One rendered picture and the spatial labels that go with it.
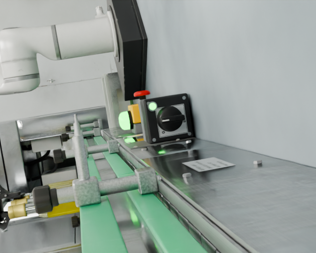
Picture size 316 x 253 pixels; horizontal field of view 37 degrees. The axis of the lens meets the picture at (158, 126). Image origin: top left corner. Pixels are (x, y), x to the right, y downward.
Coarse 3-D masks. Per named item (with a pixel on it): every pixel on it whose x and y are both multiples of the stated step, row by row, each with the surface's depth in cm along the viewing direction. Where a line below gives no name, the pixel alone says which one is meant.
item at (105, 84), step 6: (102, 78) 169; (102, 84) 175; (108, 84) 160; (108, 90) 159; (108, 96) 159; (108, 102) 159; (108, 108) 176; (108, 114) 176; (108, 120) 176; (114, 120) 161; (114, 126) 160
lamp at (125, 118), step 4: (124, 112) 114; (128, 112) 113; (120, 116) 113; (124, 116) 113; (128, 116) 113; (120, 120) 113; (124, 120) 112; (128, 120) 113; (132, 120) 113; (120, 124) 114; (124, 124) 113; (128, 124) 113; (132, 124) 113; (124, 128) 113; (128, 128) 114; (132, 128) 114
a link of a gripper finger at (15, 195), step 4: (0, 188) 134; (4, 188) 136; (0, 192) 134; (4, 192) 134; (8, 192) 135; (12, 192) 135; (16, 192) 134; (20, 192) 135; (8, 196) 134; (12, 196) 133; (16, 196) 133; (20, 196) 133
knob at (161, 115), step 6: (162, 108) 83; (168, 108) 82; (174, 108) 82; (162, 114) 81; (168, 114) 82; (174, 114) 82; (180, 114) 82; (162, 120) 80; (168, 120) 80; (174, 120) 80; (180, 120) 81; (162, 126) 82; (168, 126) 82; (174, 126) 82
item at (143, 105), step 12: (168, 96) 84; (180, 96) 84; (144, 108) 83; (156, 108) 83; (180, 108) 84; (144, 120) 85; (156, 120) 83; (144, 132) 88; (156, 132) 84; (168, 132) 84; (180, 132) 84; (192, 132) 85
